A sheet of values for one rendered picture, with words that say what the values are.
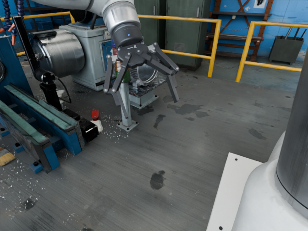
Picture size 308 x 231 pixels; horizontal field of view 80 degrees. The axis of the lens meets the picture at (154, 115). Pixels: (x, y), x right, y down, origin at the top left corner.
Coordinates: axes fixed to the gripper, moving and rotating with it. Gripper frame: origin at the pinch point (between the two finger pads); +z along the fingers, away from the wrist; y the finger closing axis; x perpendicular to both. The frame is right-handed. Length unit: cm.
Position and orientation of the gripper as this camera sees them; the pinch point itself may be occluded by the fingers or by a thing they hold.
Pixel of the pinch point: (151, 105)
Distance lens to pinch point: 46.9
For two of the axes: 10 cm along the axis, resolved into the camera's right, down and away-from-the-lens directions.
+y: -9.4, 3.1, -1.3
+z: 3.2, 9.4, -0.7
